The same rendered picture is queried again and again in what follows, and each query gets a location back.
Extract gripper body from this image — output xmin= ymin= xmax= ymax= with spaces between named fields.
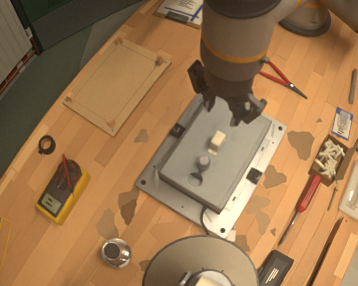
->
xmin=200 ymin=43 xmax=268 ymax=102

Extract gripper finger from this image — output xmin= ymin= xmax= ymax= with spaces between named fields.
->
xmin=229 ymin=92 xmax=268 ymax=128
xmin=186 ymin=59 xmax=218 ymax=113

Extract grey service cover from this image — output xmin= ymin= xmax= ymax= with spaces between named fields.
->
xmin=157 ymin=99 xmax=273 ymax=215

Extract grey thumb screw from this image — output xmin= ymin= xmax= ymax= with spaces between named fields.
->
xmin=195 ymin=154 xmax=211 ymax=174

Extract wooden nest board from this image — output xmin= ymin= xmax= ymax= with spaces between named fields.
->
xmin=61 ymin=37 xmax=173 ymax=138

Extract black clamp block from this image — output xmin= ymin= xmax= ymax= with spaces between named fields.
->
xmin=170 ymin=123 xmax=185 ymax=138
xmin=247 ymin=167 xmax=265 ymax=184

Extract clipboard with paper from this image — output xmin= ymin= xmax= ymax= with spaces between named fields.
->
xmin=152 ymin=0 xmax=205 ymax=31

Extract blue and white packet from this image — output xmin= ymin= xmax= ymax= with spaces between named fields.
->
xmin=331 ymin=106 xmax=354 ymax=141

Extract cardboard box of white parts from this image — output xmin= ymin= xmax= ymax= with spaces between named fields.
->
xmin=307 ymin=133 xmax=357 ymax=187

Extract grey metal rod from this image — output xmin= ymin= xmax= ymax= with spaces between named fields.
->
xmin=348 ymin=68 xmax=358 ymax=105

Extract grey bolt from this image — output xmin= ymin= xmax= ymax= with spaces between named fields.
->
xmin=326 ymin=186 xmax=340 ymax=212

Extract white tray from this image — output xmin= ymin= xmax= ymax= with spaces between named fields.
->
xmin=338 ymin=159 xmax=358 ymax=222

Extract grey round lamp shade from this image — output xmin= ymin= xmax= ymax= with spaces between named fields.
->
xmin=142 ymin=234 xmax=260 ymax=286

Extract red probe leads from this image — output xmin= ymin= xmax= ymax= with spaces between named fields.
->
xmin=57 ymin=153 xmax=82 ymax=198

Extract black flat device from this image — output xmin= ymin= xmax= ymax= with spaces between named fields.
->
xmin=257 ymin=250 xmax=295 ymax=286

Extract yellow multimeter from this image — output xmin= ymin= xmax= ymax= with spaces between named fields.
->
xmin=35 ymin=159 xmax=91 ymax=226

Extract silver metal cup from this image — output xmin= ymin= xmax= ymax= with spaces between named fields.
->
xmin=101 ymin=237 xmax=132 ymax=269

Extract white slatted cabinet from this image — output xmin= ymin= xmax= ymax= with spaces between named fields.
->
xmin=0 ymin=0 xmax=42 ymax=95

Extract cream block handle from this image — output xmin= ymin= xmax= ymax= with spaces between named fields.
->
xmin=208 ymin=130 xmax=227 ymax=155

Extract red handled pliers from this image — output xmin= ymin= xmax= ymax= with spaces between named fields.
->
xmin=258 ymin=56 xmax=309 ymax=100

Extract red handled screwdriver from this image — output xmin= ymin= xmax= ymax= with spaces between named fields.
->
xmin=277 ymin=174 xmax=322 ymax=247

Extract grey metal base plate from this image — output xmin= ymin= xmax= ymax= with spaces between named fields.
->
xmin=134 ymin=93 xmax=288 ymax=240

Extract black ring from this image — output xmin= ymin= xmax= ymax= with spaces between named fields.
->
xmin=37 ymin=134 xmax=57 ymax=156

